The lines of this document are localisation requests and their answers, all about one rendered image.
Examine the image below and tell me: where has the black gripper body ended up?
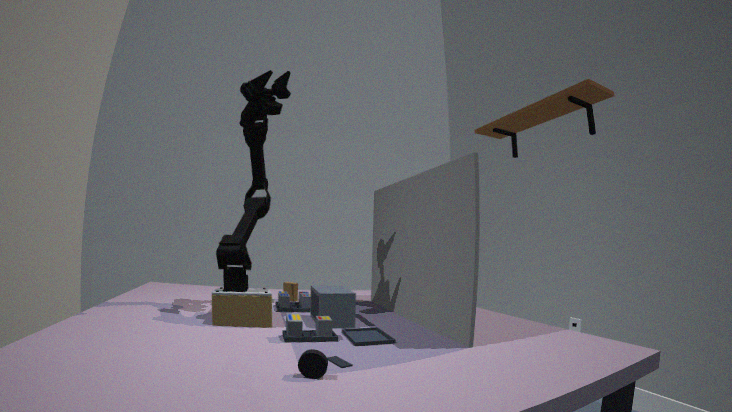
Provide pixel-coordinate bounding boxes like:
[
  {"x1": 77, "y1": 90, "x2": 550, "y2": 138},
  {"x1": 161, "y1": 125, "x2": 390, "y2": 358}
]
[{"x1": 240, "y1": 82, "x2": 291, "y2": 113}]

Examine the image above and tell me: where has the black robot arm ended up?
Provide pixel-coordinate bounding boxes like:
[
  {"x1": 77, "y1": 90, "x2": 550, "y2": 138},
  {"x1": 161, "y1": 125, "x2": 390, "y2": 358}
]
[{"x1": 216, "y1": 96, "x2": 283, "y2": 292}]

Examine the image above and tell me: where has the black ball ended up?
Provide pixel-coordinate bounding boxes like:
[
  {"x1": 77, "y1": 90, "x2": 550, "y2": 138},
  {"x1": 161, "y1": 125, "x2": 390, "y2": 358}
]
[{"x1": 298, "y1": 349, "x2": 328, "y2": 379}]

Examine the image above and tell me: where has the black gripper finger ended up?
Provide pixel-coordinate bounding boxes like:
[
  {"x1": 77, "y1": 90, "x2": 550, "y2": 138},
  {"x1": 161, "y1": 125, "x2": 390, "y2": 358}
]
[
  {"x1": 248, "y1": 70, "x2": 273, "y2": 95},
  {"x1": 274, "y1": 71, "x2": 291, "y2": 94}
]

